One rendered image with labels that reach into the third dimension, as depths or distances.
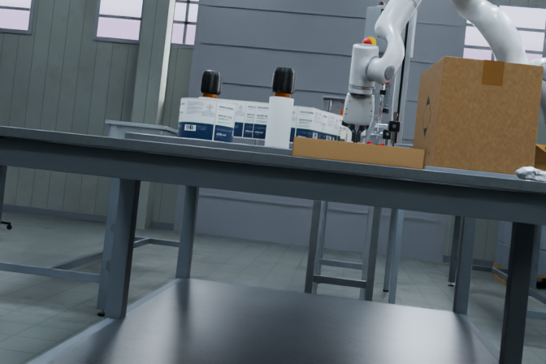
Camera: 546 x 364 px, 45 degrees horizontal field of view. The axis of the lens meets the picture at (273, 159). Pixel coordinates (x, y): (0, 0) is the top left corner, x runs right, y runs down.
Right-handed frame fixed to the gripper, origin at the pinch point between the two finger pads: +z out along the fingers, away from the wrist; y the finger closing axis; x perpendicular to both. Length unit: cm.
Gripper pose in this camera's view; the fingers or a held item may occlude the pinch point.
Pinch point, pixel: (356, 137)
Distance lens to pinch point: 228.0
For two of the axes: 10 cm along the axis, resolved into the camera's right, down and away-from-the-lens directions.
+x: -1.4, 3.0, -9.4
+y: -9.9, -1.1, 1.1
